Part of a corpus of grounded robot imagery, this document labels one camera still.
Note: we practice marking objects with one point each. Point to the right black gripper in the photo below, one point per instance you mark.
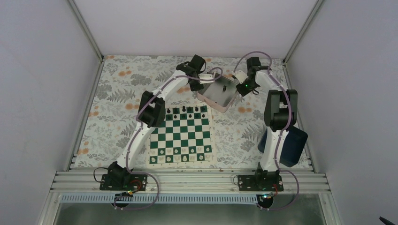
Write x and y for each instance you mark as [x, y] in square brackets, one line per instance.
[242, 91]

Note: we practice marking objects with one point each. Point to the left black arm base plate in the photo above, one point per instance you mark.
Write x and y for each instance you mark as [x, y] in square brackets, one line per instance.
[131, 182]

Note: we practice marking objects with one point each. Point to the green white chessboard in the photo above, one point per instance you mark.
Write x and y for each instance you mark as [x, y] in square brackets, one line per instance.
[189, 142]

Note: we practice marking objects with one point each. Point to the aluminium rail frame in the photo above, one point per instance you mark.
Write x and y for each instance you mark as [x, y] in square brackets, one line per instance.
[189, 181]

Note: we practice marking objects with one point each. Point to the pink metal tin tray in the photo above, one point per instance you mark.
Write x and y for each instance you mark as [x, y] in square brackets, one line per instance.
[214, 97]

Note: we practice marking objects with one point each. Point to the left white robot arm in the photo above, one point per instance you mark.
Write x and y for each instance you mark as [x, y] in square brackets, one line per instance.
[151, 114]

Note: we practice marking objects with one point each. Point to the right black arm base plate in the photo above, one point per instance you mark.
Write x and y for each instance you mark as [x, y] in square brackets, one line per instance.
[250, 183]

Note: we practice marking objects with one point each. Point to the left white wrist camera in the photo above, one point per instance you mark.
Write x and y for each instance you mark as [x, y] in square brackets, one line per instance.
[206, 78]

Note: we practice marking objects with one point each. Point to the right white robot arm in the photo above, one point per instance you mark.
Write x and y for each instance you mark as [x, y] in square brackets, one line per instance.
[280, 107]

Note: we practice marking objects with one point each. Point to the dark blue tin lid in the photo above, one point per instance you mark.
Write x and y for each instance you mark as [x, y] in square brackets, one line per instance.
[293, 147]

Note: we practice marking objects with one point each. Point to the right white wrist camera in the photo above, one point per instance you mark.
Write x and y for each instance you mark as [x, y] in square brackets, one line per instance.
[240, 75]

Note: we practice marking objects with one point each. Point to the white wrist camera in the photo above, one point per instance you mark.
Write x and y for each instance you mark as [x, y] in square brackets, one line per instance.
[206, 78]
[240, 75]

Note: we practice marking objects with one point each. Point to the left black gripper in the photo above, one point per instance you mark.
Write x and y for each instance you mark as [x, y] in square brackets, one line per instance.
[194, 88]

